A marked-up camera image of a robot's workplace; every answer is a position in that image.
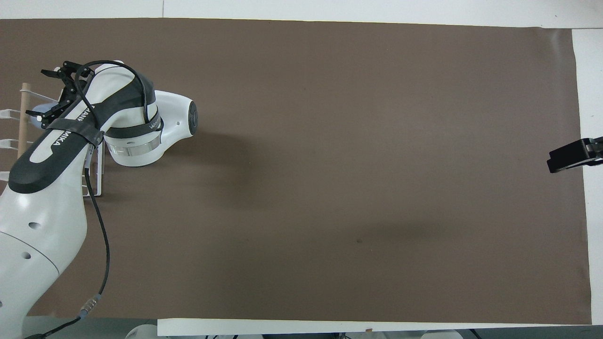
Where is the light blue cup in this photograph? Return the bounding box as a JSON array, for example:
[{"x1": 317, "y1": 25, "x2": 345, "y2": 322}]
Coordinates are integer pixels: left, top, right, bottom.
[{"x1": 31, "y1": 103, "x2": 53, "y2": 124}]

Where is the black cable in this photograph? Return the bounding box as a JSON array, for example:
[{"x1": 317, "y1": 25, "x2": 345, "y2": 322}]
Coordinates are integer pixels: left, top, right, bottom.
[{"x1": 24, "y1": 60, "x2": 163, "y2": 339}]

